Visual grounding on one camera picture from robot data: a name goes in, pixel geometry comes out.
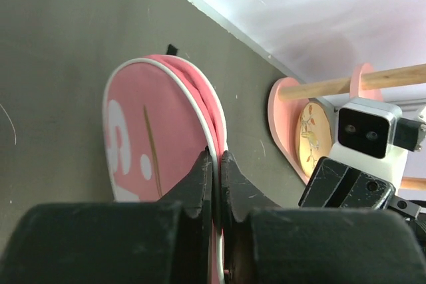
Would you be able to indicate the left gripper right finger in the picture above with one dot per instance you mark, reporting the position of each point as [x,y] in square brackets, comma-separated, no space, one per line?
[264,243]

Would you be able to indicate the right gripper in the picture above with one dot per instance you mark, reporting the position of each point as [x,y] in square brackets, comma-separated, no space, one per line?
[337,185]

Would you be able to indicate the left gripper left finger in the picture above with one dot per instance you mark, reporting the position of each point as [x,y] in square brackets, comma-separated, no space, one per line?
[166,241]

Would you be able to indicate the pink racket bag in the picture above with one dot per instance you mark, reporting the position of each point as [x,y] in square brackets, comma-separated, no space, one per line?
[159,113]

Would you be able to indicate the decorated round plate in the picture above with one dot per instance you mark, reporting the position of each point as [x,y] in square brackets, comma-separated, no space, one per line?
[313,138]

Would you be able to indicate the pink three-tier shelf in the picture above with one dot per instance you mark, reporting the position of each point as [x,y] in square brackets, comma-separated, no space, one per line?
[288,98]

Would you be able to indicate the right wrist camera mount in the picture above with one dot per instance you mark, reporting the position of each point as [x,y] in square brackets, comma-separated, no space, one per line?
[375,138]

